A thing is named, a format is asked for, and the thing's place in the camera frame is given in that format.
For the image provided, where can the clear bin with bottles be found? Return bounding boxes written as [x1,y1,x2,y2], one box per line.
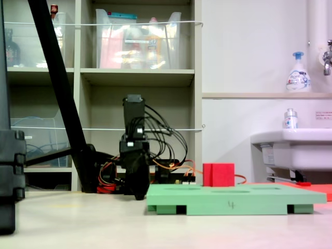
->
[3,11,67,69]

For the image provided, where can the green shape sorter board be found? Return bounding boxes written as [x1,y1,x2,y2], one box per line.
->
[146,183,328,216]

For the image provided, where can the large orange foam block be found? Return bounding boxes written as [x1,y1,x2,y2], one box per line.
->
[243,181,312,187]

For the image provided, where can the small circuit board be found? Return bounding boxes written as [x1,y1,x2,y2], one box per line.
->
[174,175,197,186]

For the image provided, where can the white wall notice sticker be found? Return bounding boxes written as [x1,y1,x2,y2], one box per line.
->
[314,110,332,121]

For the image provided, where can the long black cable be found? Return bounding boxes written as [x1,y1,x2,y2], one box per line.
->
[144,103,189,171]

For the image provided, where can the white sink label sticker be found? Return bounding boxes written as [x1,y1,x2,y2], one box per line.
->
[260,144,276,166]

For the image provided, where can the white foam soap bottle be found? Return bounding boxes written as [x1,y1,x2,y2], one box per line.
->
[285,51,312,94]

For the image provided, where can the black notched tripod leg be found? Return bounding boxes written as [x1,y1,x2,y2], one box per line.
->
[0,0,27,236]

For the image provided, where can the thin black tripod brace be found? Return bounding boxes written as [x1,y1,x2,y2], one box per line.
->
[25,147,74,168]

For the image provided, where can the black servo cable loops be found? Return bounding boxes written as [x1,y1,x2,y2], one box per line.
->
[129,116,177,160]

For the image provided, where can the white shelf guard cord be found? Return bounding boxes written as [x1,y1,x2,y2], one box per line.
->
[3,20,204,27]
[10,124,206,132]

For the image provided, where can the dark glass bottle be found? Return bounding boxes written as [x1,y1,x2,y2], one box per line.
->
[4,27,21,68]

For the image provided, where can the teal flat box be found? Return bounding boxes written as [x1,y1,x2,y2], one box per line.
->
[107,11,138,21]

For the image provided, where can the thin red wire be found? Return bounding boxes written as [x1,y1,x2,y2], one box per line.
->
[178,159,196,178]

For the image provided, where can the clear bin with cables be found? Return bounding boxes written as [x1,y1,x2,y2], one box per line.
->
[10,117,73,168]

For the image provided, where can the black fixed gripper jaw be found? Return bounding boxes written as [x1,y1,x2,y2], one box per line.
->
[121,155,140,201]

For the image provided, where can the large clear storage bin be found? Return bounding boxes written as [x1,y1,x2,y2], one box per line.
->
[95,8,183,70]

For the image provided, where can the red cross columnar block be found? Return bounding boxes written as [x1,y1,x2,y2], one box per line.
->
[202,162,236,188]

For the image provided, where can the chrome water faucet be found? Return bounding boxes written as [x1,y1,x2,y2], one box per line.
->
[321,39,332,77]

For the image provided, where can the thin orange wire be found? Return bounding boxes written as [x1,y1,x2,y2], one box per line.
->
[152,158,247,185]

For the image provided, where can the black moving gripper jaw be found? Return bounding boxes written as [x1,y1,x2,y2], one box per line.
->
[138,155,151,201]

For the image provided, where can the white ceramic sink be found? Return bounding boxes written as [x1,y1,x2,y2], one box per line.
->
[250,128,332,183]

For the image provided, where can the small clear sanitizer bottle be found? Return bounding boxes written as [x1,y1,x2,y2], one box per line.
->
[282,108,299,130]

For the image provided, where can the orange label spray bottle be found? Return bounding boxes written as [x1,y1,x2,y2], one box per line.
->
[145,16,163,69]

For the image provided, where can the beige shelf unit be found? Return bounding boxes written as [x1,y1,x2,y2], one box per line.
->
[0,0,203,193]

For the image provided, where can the pink refill pouch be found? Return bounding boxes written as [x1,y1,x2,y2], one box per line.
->
[99,29,125,69]

